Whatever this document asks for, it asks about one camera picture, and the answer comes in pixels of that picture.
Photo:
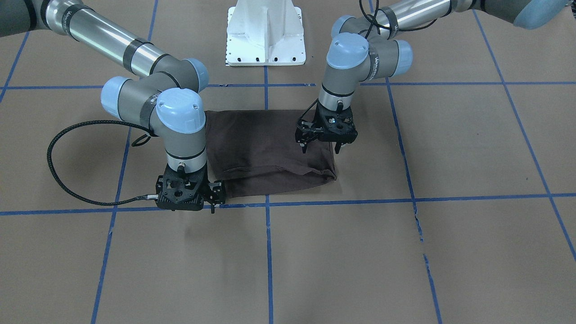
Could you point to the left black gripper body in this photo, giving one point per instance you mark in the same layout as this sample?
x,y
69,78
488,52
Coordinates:
x,y
305,132

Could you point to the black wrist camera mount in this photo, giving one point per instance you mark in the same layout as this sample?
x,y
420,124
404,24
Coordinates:
x,y
179,191
339,126

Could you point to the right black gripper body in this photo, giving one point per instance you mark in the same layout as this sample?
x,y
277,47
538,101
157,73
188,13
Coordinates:
x,y
217,191

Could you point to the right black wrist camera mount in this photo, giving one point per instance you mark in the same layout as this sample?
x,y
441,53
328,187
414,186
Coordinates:
x,y
179,191

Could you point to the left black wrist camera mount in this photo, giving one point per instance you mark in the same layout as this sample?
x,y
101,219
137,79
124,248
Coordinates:
x,y
339,126

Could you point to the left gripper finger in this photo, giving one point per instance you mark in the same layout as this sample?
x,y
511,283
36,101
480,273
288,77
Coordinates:
x,y
305,133
338,146

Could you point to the white pedestal column base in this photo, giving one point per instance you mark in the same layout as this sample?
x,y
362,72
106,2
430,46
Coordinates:
x,y
265,32

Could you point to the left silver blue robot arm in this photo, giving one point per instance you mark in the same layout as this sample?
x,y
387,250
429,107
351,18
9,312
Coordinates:
x,y
366,48

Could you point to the brown t-shirt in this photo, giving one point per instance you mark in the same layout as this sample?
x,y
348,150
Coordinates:
x,y
254,152

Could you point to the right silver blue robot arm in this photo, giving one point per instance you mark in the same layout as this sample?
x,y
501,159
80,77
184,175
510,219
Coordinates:
x,y
163,100

